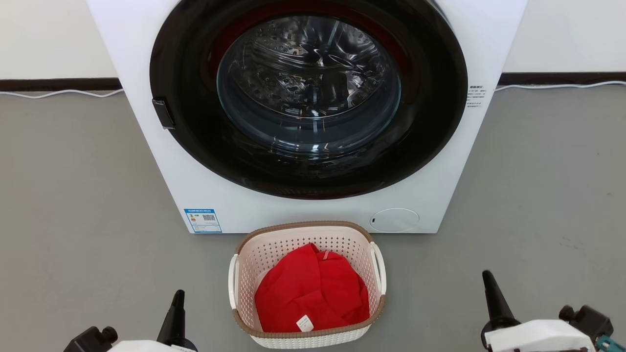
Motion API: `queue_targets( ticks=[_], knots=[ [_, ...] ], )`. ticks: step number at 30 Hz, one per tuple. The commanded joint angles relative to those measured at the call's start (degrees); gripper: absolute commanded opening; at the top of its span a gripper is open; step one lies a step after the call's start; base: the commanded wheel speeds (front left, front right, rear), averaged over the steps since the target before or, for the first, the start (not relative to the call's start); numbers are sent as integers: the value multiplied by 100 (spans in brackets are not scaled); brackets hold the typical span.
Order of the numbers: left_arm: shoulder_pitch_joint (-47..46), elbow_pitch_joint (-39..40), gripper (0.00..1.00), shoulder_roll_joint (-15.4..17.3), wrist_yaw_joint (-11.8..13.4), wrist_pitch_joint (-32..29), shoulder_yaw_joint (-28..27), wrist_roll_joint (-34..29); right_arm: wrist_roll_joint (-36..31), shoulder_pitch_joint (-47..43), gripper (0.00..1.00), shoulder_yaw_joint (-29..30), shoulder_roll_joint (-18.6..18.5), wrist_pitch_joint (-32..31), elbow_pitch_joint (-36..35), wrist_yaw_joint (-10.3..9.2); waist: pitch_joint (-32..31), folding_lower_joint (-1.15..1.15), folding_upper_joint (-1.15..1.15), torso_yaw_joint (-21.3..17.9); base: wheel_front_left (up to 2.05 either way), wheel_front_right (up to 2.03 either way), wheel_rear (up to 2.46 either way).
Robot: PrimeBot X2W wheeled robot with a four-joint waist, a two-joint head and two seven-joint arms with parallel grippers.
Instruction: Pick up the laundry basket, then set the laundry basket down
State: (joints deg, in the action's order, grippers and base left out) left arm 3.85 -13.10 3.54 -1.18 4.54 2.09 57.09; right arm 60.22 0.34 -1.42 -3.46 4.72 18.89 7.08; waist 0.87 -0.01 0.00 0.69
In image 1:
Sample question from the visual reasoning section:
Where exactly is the small printed text sticker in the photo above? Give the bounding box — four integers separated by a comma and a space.
466, 85, 488, 109

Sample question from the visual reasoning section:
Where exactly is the white front-load washing machine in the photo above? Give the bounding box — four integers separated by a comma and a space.
87, 0, 529, 234

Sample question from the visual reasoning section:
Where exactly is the steel washing drum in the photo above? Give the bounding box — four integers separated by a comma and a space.
217, 16, 402, 158

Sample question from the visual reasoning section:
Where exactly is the cream perforated laundry basket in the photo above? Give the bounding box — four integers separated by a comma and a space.
228, 220, 387, 350

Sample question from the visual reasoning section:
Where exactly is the black door handle latch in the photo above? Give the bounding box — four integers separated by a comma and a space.
152, 98, 176, 130

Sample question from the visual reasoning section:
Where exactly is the round white filter cover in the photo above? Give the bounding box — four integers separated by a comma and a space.
370, 208, 420, 233

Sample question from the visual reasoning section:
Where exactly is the blue energy label sticker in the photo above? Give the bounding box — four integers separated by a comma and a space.
184, 209, 223, 234

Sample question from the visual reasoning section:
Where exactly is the red garment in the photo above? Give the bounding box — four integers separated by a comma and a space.
254, 242, 370, 333

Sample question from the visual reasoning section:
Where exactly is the round black washer door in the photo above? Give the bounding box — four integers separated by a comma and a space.
150, 0, 469, 200

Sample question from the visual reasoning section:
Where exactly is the white floor cable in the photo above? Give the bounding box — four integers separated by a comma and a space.
495, 81, 626, 92
0, 88, 124, 99

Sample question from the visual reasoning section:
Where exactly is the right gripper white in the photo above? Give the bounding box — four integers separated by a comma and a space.
481, 270, 614, 352

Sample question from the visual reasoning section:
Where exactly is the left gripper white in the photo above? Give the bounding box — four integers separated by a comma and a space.
64, 289, 199, 352

